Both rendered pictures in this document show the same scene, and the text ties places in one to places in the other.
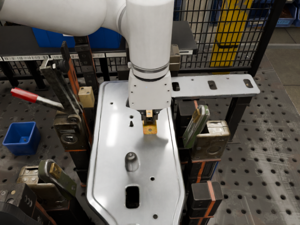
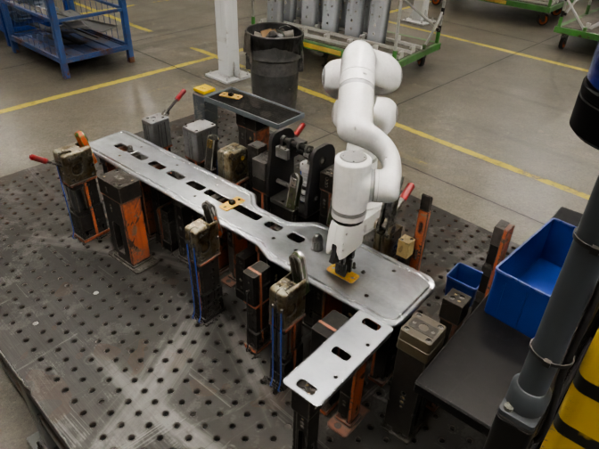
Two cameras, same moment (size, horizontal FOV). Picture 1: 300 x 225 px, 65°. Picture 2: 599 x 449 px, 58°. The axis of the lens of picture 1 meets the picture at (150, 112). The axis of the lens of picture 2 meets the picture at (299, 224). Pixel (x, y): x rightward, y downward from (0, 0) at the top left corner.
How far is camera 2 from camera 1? 1.43 m
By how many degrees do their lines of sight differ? 88
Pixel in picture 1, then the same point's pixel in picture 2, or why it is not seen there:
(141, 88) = not seen: hidden behind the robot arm
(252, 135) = not seen: outside the picture
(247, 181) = (236, 425)
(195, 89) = (350, 334)
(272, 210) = (193, 417)
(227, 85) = (324, 365)
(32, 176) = not seen: hidden behind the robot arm
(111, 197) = (307, 230)
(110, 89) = (416, 280)
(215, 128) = (283, 283)
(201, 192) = (259, 265)
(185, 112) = (333, 314)
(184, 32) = (473, 403)
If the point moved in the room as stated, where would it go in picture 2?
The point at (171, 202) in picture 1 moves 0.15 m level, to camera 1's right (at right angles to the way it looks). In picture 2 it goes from (271, 247) to (230, 271)
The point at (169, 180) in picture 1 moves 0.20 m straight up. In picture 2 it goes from (284, 255) to (285, 192)
